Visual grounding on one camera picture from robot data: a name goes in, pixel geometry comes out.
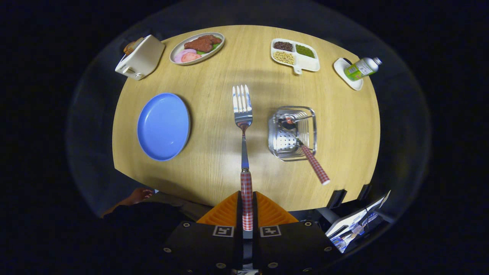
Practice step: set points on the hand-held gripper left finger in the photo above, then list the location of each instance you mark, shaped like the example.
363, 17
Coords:
239, 210

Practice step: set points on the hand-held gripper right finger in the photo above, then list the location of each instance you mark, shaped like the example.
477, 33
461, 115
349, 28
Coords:
255, 210

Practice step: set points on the metal cutlery drainer basket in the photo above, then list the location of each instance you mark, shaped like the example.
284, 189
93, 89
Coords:
282, 143

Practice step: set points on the black table clamp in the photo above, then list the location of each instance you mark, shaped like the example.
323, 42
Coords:
337, 198
365, 191

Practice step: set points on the white flat panel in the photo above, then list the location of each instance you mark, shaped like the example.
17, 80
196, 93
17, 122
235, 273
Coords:
347, 222

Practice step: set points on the round blue plate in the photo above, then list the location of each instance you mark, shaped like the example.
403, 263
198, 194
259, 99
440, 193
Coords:
164, 126

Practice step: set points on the yellow soybeans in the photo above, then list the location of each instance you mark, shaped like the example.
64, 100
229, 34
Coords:
284, 57

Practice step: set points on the white divided tray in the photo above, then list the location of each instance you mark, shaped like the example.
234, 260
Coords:
309, 63

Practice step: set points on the white oval plate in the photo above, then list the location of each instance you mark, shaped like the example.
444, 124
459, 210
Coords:
208, 55

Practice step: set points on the pink ham slice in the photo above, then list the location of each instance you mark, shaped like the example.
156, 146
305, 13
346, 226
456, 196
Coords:
192, 57
179, 56

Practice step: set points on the small white dish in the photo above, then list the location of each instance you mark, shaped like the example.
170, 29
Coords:
340, 68

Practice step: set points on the green lettuce leaf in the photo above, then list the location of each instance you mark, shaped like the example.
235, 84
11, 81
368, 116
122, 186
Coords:
216, 46

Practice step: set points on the dark red beans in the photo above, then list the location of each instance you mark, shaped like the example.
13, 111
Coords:
283, 46

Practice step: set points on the green mung beans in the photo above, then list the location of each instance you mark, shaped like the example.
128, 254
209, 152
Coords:
305, 51

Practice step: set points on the brown meat patty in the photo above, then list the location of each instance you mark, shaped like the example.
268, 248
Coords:
202, 43

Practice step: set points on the green label bottle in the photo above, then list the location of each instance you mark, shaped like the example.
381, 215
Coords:
361, 68

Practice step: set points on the white toaster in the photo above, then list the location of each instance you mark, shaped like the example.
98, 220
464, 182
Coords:
143, 57

